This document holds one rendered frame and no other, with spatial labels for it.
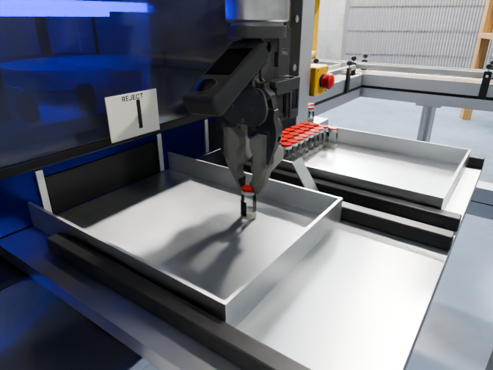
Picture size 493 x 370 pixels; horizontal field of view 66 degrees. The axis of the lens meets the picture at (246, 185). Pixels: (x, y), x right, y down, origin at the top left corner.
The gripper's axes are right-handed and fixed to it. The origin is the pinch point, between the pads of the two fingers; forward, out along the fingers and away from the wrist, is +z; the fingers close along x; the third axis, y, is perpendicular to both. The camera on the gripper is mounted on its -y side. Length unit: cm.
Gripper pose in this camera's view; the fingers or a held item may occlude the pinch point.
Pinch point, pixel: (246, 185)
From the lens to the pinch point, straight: 51.4
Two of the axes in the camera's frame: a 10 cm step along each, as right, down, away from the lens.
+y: 5.9, -3.3, 7.4
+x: -8.1, -2.4, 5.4
